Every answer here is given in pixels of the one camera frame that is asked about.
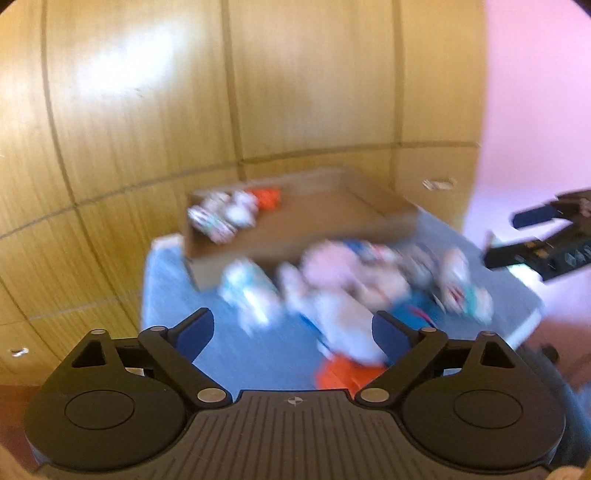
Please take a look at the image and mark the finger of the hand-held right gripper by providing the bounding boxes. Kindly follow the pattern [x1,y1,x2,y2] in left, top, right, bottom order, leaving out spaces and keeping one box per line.
[484,239,550,270]
[512,188,591,230]

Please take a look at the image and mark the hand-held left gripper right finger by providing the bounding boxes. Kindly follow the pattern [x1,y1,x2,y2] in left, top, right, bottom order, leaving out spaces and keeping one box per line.
[355,311,519,409]

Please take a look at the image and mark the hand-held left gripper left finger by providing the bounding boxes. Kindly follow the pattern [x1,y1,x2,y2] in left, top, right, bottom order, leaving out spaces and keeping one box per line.
[69,308,233,409]

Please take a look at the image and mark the grey sock bundle blue patches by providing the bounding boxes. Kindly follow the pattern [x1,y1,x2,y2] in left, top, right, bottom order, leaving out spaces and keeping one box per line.
[396,244,445,289]

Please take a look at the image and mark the plastic-wrapped white sock bundle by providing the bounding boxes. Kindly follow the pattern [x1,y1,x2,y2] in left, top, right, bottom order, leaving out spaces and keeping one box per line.
[295,239,413,308]

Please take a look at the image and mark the brown cardboard box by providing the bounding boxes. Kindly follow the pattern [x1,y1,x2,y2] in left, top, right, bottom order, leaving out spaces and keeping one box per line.
[184,167,422,292]

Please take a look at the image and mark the plain white sock bundle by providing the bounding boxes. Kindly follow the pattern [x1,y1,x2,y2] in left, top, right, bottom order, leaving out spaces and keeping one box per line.
[305,295,389,365]

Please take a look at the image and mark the blue cloth mat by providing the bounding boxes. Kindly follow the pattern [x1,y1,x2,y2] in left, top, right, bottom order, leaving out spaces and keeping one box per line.
[140,210,544,403]

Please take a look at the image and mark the white multicolour sock bundle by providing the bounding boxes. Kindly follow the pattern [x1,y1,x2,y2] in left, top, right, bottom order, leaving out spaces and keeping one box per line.
[438,248,494,321]

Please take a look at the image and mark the orange sock bundle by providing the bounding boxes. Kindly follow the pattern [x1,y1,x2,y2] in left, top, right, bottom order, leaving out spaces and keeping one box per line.
[314,354,389,400]
[252,188,282,212]

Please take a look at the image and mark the white mint sock bundle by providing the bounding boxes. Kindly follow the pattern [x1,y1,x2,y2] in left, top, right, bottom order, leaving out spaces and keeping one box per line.
[220,257,283,334]

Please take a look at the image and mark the white striped sock bundle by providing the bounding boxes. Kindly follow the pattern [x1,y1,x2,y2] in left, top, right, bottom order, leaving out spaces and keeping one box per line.
[187,193,237,244]

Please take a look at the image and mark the white purple sock bundle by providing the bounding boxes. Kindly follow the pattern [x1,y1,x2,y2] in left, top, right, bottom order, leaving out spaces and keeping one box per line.
[226,191,258,228]

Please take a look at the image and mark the wooden wardrobe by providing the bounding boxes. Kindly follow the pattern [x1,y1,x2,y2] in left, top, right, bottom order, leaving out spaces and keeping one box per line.
[0,0,488,386]

